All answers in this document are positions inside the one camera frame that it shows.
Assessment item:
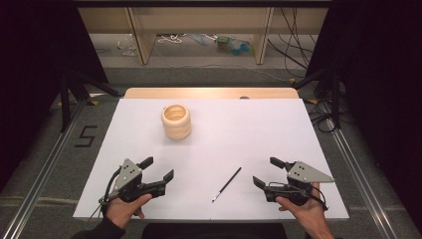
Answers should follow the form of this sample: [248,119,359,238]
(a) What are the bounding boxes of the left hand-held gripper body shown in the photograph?
[113,158,166,203]

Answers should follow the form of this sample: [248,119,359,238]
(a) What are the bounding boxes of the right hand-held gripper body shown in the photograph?
[263,160,335,207]

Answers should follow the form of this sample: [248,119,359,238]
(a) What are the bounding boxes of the thin black pen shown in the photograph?
[211,166,243,203]

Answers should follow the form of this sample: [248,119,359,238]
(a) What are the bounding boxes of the ribbed wooden pen holder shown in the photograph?
[160,104,193,140]

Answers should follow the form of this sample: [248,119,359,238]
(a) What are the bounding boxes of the person's left hand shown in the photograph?
[105,193,154,230]

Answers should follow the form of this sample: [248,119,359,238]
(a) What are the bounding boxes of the person's right hand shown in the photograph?
[275,182,330,234]

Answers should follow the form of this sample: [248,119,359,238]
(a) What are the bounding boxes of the white board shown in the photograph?
[72,98,350,223]

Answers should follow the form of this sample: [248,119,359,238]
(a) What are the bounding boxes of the person's dark lap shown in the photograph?
[141,221,289,239]

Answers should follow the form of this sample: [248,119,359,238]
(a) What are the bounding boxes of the wooden table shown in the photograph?
[123,87,301,100]

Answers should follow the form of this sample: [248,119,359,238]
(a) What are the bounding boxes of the black tripod stand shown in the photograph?
[292,61,343,130]
[59,70,122,133]

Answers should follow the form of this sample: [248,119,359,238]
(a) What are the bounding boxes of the clear plastic packaging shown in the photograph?
[115,34,138,58]

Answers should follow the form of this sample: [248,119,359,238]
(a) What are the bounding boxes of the dark curtain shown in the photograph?
[0,0,109,193]
[305,0,422,233]

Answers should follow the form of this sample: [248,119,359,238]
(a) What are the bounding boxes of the colourful plastic toys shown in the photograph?
[214,34,256,57]

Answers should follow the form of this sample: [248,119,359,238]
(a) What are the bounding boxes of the light wooden shelf unit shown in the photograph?
[77,6,330,66]

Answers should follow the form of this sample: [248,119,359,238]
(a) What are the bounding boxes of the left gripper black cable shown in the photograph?
[87,166,123,224]

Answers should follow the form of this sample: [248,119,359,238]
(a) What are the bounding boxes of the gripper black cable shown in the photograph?
[268,180,329,212]
[87,166,123,224]

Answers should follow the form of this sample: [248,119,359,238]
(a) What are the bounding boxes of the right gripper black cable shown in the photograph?
[268,180,329,212]

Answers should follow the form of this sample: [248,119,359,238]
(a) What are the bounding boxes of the metal floor rail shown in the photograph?
[322,101,399,239]
[0,99,88,239]

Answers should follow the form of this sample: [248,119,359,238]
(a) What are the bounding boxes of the bundle of black cables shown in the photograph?
[267,6,320,80]

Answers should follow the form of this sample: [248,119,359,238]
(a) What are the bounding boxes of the white rope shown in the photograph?
[156,33,187,45]

